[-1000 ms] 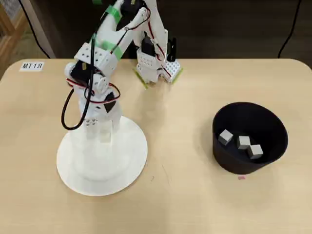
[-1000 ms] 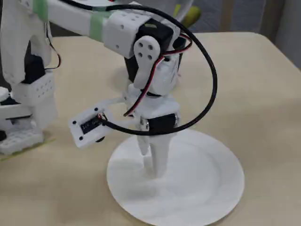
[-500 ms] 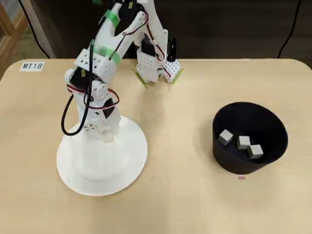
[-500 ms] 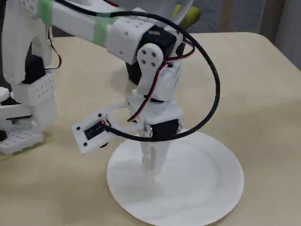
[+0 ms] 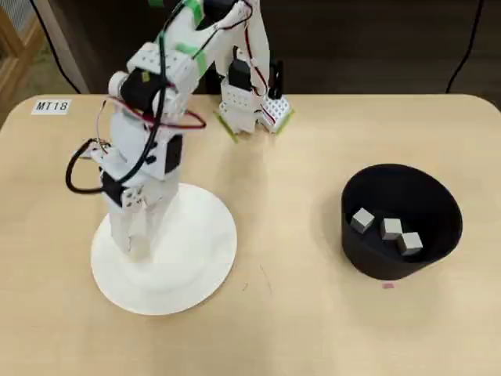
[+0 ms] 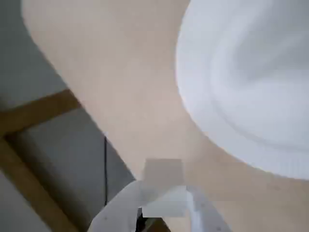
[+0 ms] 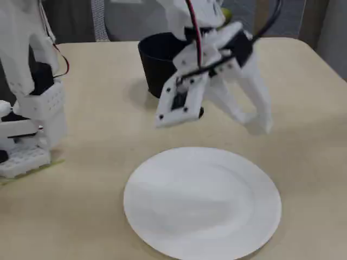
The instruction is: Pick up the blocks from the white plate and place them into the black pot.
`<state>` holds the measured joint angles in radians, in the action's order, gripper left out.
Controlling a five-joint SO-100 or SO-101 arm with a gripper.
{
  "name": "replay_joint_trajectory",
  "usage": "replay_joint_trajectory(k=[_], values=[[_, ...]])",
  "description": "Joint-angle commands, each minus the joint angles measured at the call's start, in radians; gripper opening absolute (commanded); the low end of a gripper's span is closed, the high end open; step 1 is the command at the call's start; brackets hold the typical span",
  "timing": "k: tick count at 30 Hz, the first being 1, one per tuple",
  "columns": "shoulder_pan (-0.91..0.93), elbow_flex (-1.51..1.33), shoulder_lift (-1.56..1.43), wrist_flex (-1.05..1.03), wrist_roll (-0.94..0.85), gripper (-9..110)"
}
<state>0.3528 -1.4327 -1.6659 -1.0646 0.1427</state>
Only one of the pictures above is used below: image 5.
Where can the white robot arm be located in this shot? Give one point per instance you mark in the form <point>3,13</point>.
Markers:
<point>178,27</point>

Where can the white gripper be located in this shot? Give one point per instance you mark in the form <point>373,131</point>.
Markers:
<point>135,202</point>

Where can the white MT18 label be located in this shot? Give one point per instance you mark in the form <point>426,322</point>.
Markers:
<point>51,106</point>

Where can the white perforated base plate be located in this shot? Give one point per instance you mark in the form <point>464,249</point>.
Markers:
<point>278,111</point>

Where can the green tape under base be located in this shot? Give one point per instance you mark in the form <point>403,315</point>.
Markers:
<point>229,131</point>

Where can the light wooden furniture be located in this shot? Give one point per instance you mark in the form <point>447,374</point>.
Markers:
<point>15,58</point>

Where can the green tape strip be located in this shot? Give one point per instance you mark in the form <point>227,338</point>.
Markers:
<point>199,62</point>
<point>195,9</point>

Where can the white cube block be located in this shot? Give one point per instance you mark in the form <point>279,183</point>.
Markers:
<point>391,229</point>
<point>410,244</point>
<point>362,221</point>

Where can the black pot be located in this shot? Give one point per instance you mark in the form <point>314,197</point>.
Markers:
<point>360,258</point>

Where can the small pink sticker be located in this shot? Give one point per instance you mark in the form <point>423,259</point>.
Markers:
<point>388,286</point>

